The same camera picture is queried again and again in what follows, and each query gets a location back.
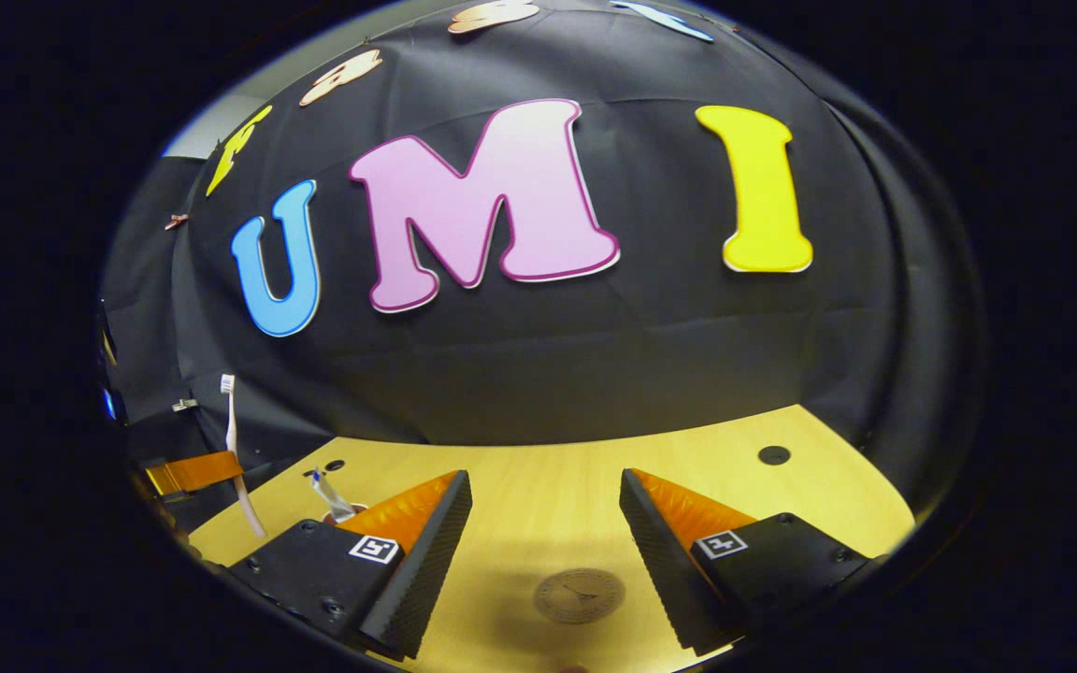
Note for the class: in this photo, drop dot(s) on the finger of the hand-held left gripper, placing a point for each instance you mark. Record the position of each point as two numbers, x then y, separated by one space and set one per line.
193 473

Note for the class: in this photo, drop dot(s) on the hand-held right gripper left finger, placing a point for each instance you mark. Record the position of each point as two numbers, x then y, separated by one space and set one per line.
408 579

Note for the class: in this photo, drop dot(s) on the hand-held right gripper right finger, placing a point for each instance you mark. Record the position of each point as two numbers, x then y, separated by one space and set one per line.
665 561

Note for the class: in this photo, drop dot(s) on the pale pink toothbrush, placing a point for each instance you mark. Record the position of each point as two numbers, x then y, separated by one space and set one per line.
231 421

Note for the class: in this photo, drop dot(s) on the round cork coaster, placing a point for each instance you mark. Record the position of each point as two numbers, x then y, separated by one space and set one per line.
579 595

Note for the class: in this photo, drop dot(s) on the beige cup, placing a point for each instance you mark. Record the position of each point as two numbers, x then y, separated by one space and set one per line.
327 516

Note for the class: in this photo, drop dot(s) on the white toothpaste tube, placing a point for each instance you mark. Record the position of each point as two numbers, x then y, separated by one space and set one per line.
333 495

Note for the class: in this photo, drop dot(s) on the wooden desktop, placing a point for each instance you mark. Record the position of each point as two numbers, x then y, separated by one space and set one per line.
548 505

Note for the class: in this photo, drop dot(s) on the small silver clip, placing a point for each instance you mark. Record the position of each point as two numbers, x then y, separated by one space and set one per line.
185 405

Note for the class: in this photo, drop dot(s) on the keyhole black desk grommet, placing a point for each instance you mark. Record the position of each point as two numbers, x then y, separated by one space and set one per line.
335 465

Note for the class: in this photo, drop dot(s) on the round black desk grommet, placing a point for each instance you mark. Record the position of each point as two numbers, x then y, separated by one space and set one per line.
773 455

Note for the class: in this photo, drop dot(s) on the black backdrop cloth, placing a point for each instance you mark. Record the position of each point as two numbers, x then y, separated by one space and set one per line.
641 355

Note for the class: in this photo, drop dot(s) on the small copper clip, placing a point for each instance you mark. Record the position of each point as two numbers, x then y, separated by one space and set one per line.
176 221

